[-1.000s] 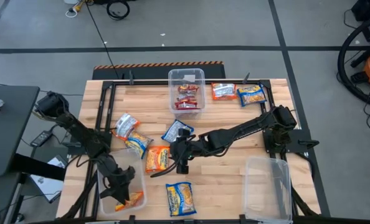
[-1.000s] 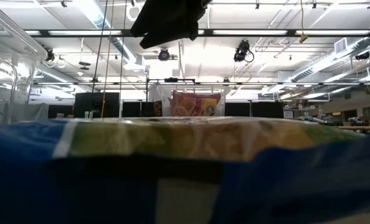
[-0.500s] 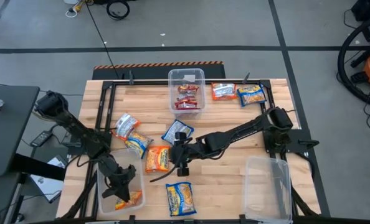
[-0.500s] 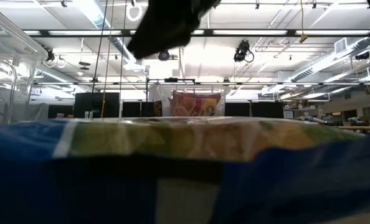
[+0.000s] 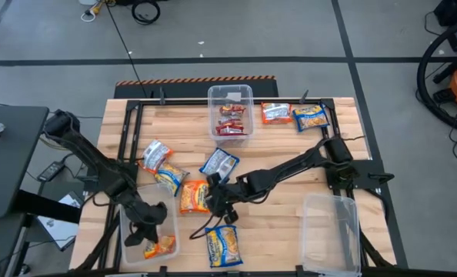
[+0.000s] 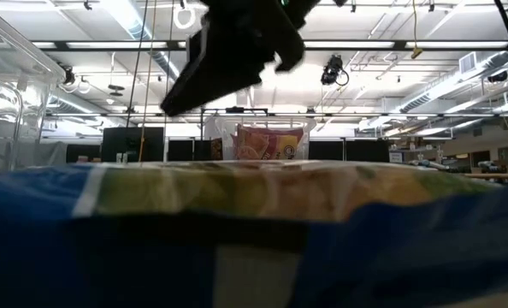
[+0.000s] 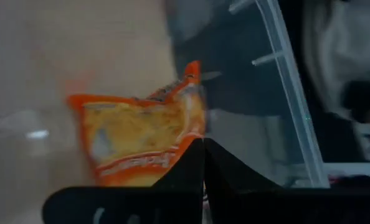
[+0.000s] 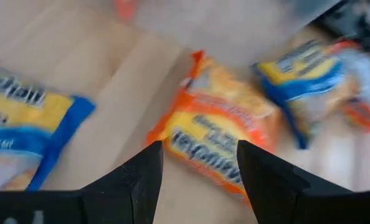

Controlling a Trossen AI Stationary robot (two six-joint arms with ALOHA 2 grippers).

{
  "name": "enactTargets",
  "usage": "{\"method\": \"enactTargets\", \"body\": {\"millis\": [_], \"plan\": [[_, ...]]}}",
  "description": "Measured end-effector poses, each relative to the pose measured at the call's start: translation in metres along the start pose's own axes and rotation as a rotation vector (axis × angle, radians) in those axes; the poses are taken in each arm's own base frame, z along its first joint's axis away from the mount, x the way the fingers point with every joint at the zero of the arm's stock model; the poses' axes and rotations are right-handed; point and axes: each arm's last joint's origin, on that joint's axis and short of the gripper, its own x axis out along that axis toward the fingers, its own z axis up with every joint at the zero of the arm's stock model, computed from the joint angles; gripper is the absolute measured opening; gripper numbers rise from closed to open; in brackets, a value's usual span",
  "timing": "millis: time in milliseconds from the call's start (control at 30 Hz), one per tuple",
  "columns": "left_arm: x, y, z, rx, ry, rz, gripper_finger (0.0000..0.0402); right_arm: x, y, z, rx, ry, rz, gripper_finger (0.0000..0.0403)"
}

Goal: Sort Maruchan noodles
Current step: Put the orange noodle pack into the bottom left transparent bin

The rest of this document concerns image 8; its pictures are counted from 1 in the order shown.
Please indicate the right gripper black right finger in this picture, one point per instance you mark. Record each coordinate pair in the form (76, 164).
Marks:
(278, 196)

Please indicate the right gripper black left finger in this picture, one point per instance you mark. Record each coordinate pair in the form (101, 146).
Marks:
(135, 196)

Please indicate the orange Maruchan noodle pack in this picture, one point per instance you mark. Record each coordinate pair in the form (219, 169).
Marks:
(210, 121)
(124, 9)

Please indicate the blue Maruchan noodle pack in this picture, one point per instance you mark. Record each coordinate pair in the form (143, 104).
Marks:
(297, 84)
(32, 115)

